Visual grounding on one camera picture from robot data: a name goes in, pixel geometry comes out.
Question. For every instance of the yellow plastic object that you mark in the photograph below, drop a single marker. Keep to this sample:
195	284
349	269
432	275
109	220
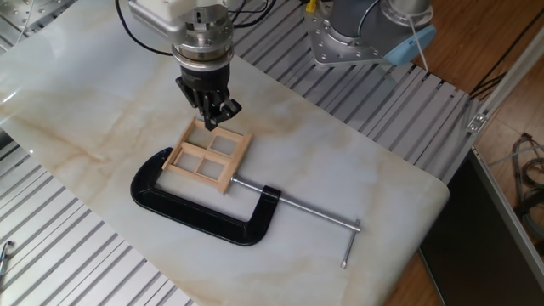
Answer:
311	5

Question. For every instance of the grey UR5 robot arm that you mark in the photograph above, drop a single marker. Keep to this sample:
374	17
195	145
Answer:
361	25

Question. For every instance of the marble pattern slab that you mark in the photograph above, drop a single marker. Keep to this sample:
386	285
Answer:
319	127

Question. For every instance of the white zip tie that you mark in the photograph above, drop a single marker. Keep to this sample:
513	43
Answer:
418	49

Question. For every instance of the silver corner bracket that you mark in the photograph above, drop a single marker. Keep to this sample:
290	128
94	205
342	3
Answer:
477	122

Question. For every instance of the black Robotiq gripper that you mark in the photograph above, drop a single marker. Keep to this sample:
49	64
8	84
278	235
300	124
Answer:
206	81

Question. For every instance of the aluminium extrusion bar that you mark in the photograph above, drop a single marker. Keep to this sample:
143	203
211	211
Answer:
510	76

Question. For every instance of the black C-clamp frame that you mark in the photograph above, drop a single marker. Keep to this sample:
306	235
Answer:
191	214

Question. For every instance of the aluminium frame leg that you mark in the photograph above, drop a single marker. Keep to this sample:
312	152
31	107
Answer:
510	204

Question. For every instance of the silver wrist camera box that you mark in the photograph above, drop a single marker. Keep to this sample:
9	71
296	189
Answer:
157	23

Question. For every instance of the black flat panel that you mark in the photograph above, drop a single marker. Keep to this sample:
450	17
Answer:
467	255

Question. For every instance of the wooden miniature window frame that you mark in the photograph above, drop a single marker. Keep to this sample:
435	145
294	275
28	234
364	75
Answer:
238	161

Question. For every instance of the wooden sliding window sash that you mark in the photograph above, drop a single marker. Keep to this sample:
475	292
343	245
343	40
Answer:
200	138

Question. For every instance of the silver perforated metal plate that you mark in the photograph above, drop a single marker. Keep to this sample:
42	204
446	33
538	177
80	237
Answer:
25	10

